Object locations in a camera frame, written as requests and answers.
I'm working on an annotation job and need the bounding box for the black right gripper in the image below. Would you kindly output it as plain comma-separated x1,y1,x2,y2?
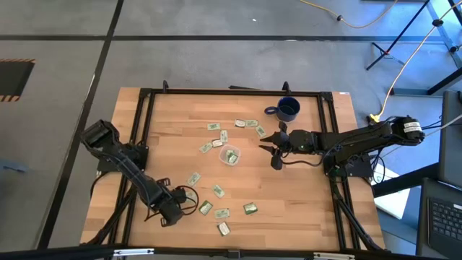
258,121,319,157

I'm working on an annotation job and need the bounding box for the dark blue ceramic mug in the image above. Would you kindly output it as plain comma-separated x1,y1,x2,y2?
263,96,302,123

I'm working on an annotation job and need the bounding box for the clear plastic container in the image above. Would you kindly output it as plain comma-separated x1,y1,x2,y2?
218,144,242,167

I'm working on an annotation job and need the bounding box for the white paper sheet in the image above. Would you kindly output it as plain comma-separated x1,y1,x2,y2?
373,164,412,220

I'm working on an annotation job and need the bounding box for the black desk edge bar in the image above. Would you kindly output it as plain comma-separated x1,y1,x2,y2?
371,162,440,198

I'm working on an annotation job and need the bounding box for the black tripod stand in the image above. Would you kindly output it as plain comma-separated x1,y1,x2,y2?
365,0,432,72

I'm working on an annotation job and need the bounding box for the grey floor object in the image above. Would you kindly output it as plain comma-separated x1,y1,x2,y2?
0,158,29,173

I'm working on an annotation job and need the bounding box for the grey monitor back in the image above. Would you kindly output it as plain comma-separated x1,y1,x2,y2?
438,90,462,189

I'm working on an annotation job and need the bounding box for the black laptop keyboard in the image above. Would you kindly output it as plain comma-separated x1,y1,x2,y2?
414,176,462,259

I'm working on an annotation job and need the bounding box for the grey metal stand bar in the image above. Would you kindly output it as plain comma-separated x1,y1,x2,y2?
425,0,462,69

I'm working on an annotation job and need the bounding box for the hazard striped floor hatch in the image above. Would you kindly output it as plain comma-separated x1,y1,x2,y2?
0,58,36,103

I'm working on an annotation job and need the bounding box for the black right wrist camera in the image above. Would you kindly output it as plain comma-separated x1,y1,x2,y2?
270,148,284,171

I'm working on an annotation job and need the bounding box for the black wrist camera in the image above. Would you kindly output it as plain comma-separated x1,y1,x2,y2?
270,148,284,171
173,188,188,205

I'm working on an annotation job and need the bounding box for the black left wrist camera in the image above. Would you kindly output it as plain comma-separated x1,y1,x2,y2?
173,188,188,205

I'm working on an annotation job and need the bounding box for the black left camera cable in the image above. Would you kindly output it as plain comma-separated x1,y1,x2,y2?
144,185,200,222

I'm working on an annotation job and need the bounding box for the black camera cable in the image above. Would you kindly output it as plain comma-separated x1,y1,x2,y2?
280,149,328,168
144,185,200,222

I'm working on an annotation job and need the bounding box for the black right camera cable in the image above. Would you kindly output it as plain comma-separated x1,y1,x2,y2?
280,149,328,168

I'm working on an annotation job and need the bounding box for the black aluminium table frame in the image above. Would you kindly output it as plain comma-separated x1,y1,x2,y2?
81,79,387,254

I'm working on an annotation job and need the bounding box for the black overhead camera rail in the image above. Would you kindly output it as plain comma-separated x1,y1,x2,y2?
0,245,462,260

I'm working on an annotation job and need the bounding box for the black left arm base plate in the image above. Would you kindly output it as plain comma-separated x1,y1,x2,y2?
96,143,149,173

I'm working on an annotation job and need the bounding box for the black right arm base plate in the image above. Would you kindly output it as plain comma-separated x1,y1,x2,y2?
323,155,373,178

